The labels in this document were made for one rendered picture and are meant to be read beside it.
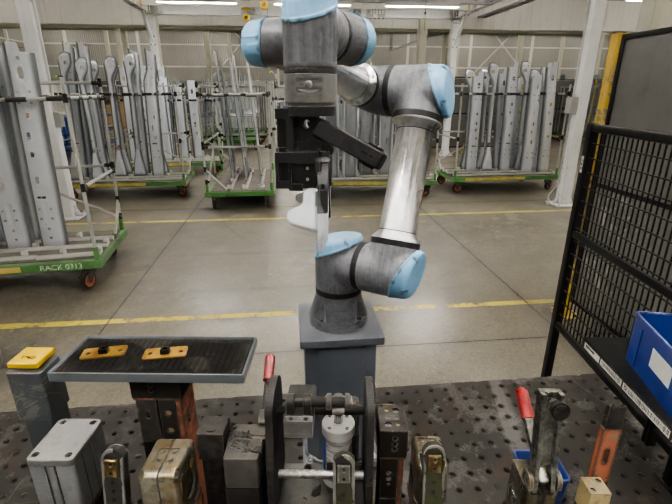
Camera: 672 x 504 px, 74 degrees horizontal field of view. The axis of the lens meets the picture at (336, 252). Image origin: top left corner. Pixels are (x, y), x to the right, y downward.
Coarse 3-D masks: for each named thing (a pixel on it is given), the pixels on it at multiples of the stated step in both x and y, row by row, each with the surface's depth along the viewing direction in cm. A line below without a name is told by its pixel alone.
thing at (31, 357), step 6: (30, 348) 92; (36, 348) 92; (42, 348) 92; (48, 348) 92; (54, 348) 93; (18, 354) 90; (24, 354) 90; (30, 354) 90; (36, 354) 90; (42, 354) 90; (48, 354) 91; (12, 360) 88; (18, 360) 88; (24, 360) 88; (30, 360) 88; (36, 360) 88; (42, 360) 89; (12, 366) 87; (18, 366) 87; (24, 366) 87; (30, 366) 87; (36, 366) 87
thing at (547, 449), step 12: (540, 396) 70; (552, 396) 70; (564, 396) 69; (540, 408) 70; (552, 408) 67; (564, 408) 67; (540, 420) 70; (552, 420) 71; (540, 432) 71; (552, 432) 72; (540, 444) 71; (552, 444) 72; (540, 456) 72; (552, 456) 72; (552, 468) 72; (552, 480) 72; (552, 492) 73
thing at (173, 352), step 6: (150, 348) 92; (156, 348) 92; (162, 348) 90; (168, 348) 90; (174, 348) 92; (180, 348) 92; (186, 348) 92; (144, 354) 90; (156, 354) 90; (162, 354) 90; (168, 354) 90; (174, 354) 90; (180, 354) 90
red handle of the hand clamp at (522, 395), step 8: (520, 392) 81; (520, 400) 80; (528, 400) 80; (520, 408) 80; (528, 408) 79; (528, 416) 78; (528, 424) 78; (528, 432) 77; (528, 440) 77; (544, 472) 73; (544, 480) 73
